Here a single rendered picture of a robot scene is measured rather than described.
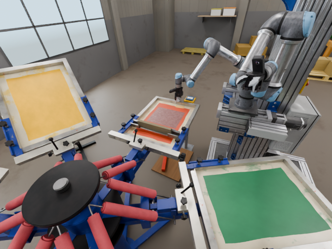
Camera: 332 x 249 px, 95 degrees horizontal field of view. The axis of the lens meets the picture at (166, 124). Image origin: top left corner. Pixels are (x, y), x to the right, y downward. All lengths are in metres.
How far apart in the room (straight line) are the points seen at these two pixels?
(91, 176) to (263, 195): 1.06
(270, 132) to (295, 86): 0.41
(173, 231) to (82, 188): 1.40
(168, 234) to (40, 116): 1.69
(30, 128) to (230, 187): 1.57
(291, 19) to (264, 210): 1.11
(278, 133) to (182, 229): 1.38
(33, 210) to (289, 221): 1.29
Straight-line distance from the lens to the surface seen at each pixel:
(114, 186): 0.91
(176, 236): 2.03
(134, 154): 1.23
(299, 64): 1.53
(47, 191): 0.90
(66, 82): 1.76
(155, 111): 1.79
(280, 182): 1.40
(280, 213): 1.26
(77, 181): 0.86
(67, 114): 1.58
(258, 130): 1.39
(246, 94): 1.36
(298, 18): 1.22
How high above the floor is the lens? 1.96
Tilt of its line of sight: 39 degrees down
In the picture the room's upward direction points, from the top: 2 degrees counter-clockwise
